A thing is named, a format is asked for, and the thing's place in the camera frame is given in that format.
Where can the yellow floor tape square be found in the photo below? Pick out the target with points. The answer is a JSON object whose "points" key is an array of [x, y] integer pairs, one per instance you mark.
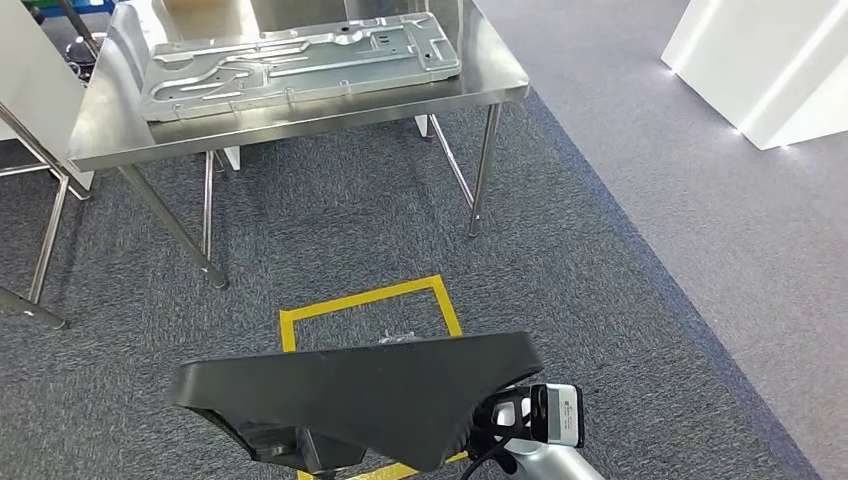
{"points": [[364, 298]]}

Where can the white lit display block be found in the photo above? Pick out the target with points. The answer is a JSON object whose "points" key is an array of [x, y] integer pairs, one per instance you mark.
{"points": [[762, 66]]}

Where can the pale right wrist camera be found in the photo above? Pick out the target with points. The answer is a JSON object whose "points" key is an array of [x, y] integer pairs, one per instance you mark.
{"points": [[563, 414]]}

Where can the stainless steel workbench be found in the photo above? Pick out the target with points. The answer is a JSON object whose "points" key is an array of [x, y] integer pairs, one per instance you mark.
{"points": [[331, 114]]}

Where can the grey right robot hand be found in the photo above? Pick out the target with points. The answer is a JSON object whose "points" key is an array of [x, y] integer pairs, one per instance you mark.
{"points": [[401, 338]]}

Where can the white stand foot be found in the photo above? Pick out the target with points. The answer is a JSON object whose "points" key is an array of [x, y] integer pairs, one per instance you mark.
{"points": [[424, 126], [232, 158]]}

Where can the stamped grey metal panel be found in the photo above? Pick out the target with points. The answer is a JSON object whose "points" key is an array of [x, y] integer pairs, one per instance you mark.
{"points": [[298, 66]]}

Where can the stainless steel table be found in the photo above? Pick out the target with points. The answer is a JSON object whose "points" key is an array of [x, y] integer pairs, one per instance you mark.
{"points": [[50, 238]]}

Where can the black plastic frame part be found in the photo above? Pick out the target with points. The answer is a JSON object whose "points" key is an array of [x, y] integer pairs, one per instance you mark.
{"points": [[371, 391]]}

